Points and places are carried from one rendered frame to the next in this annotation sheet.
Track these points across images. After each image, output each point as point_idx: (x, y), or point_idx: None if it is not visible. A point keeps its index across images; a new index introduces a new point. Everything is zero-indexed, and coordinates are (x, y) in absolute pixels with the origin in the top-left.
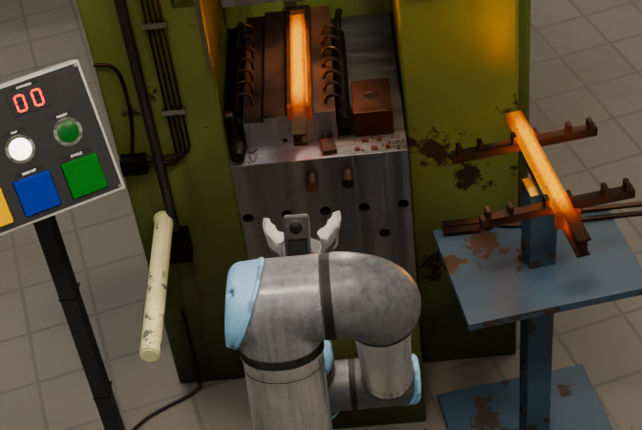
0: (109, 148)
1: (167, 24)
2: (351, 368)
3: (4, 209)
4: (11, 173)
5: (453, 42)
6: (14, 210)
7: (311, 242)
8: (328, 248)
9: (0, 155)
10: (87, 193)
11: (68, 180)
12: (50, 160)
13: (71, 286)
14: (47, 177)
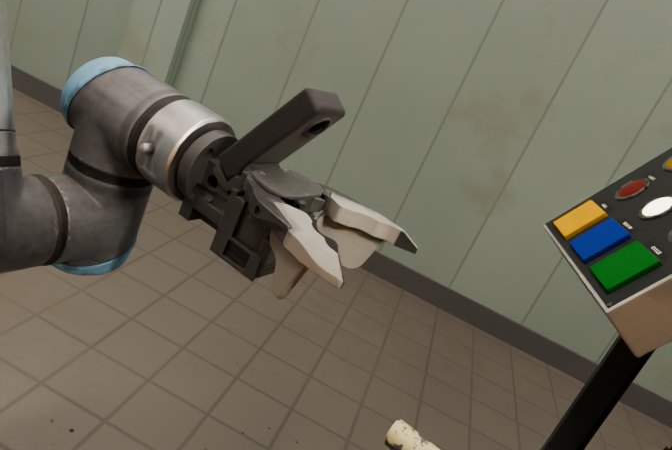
0: (670, 275)
1: None
2: (44, 178)
3: (579, 224)
4: (625, 215)
5: None
6: (579, 235)
7: (288, 190)
8: (251, 194)
9: (648, 199)
10: (596, 275)
11: (615, 252)
12: (645, 233)
13: (543, 449)
14: (618, 236)
